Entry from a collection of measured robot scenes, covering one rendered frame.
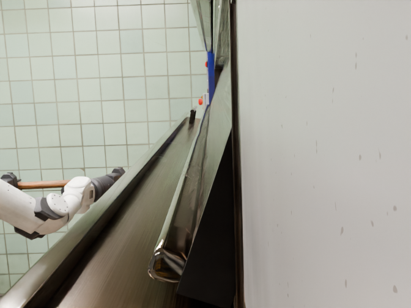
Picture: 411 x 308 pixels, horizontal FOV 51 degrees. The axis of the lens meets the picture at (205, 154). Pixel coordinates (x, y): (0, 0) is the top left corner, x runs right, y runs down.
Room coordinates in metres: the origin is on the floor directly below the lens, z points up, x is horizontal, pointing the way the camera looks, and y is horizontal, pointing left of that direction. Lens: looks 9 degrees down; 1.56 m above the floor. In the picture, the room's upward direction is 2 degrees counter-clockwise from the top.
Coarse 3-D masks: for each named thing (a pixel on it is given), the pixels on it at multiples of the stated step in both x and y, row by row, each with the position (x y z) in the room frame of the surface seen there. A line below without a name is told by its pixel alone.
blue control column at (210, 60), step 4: (208, 52) 2.08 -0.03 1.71; (208, 56) 2.08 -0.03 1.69; (212, 56) 2.08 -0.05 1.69; (208, 60) 2.08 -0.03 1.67; (212, 60) 2.08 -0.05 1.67; (208, 64) 2.08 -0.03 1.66; (212, 64) 2.08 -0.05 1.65; (208, 68) 2.08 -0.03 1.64; (212, 68) 2.08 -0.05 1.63; (208, 72) 2.08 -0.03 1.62; (212, 72) 2.08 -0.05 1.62; (212, 76) 2.08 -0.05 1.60; (208, 80) 2.09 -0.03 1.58; (212, 80) 2.08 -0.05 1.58; (212, 84) 2.08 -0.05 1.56; (212, 88) 2.08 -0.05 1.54; (212, 92) 2.08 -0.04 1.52; (212, 96) 2.08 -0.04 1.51
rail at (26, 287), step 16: (176, 128) 1.29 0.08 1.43; (160, 144) 0.92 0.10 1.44; (144, 160) 0.72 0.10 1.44; (128, 176) 0.59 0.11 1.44; (112, 192) 0.49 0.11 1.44; (128, 192) 0.55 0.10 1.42; (96, 208) 0.43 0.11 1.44; (112, 208) 0.45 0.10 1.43; (80, 224) 0.38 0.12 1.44; (96, 224) 0.39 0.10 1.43; (64, 240) 0.34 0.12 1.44; (80, 240) 0.34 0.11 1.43; (48, 256) 0.30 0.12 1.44; (64, 256) 0.31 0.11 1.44; (80, 256) 0.34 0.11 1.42; (32, 272) 0.28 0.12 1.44; (48, 272) 0.28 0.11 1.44; (64, 272) 0.30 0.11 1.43; (16, 288) 0.25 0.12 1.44; (32, 288) 0.25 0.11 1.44; (48, 288) 0.27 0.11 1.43; (0, 304) 0.23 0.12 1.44; (16, 304) 0.23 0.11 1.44; (32, 304) 0.24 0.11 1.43
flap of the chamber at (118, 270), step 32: (192, 128) 1.52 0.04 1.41; (160, 160) 0.84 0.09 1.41; (160, 192) 0.60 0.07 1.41; (128, 224) 0.45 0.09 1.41; (160, 224) 0.46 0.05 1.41; (96, 256) 0.36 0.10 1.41; (128, 256) 0.37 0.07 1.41; (64, 288) 0.30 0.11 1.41; (96, 288) 0.30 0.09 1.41; (128, 288) 0.31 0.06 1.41; (160, 288) 0.32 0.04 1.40
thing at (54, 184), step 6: (54, 180) 1.67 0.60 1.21; (60, 180) 1.67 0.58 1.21; (66, 180) 1.66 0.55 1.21; (18, 186) 1.65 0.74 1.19; (24, 186) 1.65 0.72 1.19; (30, 186) 1.65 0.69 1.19; (36, 186) 1.65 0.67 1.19; (42, 186) 1.65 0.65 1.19; (48, 186) 1.65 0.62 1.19; (54, 186) 1.66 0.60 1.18; (60, 186) 1.66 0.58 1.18
